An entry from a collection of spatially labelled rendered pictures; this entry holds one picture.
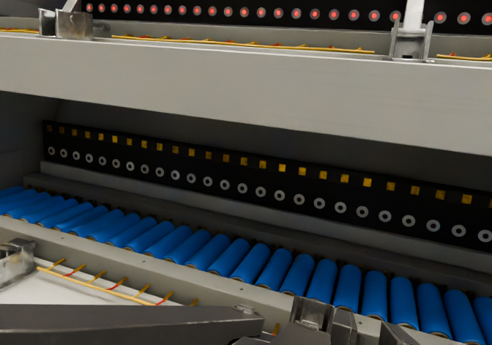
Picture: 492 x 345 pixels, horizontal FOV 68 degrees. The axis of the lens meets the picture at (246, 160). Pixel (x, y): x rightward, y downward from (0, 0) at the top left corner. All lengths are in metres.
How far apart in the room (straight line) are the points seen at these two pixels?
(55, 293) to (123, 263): 0.05
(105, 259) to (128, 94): 0.13
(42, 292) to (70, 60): 0.18
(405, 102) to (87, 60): 0.22
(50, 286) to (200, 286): 0.12
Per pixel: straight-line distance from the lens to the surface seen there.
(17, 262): 0.35
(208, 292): 0.28
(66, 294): 0.32
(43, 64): 0.34
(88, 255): 0.33
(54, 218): 0.41
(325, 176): 0.36
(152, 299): 0.30
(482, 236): 0.38
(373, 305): 0.30
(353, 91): 0.22
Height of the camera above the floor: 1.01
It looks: 6 degrees up
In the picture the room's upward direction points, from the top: 12 degrees clockwise
